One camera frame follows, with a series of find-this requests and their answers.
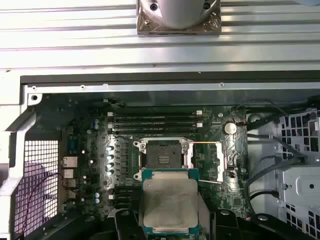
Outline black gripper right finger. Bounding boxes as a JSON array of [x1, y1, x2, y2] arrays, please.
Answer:
[[198, 192, 314, 240]]

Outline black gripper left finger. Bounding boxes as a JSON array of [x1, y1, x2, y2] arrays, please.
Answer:
[[92, 199, 147, 240]]

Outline CPU with silver top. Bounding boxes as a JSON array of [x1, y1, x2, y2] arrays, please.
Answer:
[[139, 167, 201, 236]]

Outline metal socket cover frame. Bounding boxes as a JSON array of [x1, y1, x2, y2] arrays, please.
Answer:
[[191, 141, 229, 185]]

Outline CPU socket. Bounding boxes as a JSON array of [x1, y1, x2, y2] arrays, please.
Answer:
[[133, 136, 195, 181]]

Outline RAM slot with black latches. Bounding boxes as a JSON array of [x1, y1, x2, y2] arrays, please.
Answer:
[[109, 116, 198, 122], [109, 127, 198, 133]]

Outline RAM slot with white latches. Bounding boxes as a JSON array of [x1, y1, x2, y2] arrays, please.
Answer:
[[107, 111, 204, 117], [107, 121, 204, 127]]

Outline green motherboard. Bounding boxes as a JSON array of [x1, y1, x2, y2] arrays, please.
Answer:
[[59, 96, 249, 227]]

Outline shiny grey chipset heatsink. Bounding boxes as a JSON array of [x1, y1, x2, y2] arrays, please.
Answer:
[[222, 134, 249, 181]]

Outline silver perforated drive cage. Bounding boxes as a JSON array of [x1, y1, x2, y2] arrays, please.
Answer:
[[273, 106, 320, 240]]

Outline blue rear port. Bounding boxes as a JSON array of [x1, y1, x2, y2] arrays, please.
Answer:
[[66, 139, 77, 154]]

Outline round silver coin battery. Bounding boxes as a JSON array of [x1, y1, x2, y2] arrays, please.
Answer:
[[223, 122, 237, 136]]

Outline black and silver PC case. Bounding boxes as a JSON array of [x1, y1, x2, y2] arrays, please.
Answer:
[[0, 72, 320, 240]]

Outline thin wire locking lever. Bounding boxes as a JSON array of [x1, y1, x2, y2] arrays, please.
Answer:
[[198, 178, 223, 185]]

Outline looped dark internal cable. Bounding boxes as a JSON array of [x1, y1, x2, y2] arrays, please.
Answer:
[[244, 154, 280, 217]]

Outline grey internal cable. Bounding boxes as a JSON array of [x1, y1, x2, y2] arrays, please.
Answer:
[[247, 132, 307, 162]]

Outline thin red wire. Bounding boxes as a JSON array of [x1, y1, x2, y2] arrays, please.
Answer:
[[23, 172, 61, 237]]

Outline brown square base plate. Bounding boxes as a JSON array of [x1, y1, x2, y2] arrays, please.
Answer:
[[136, 0, 223, 36]]

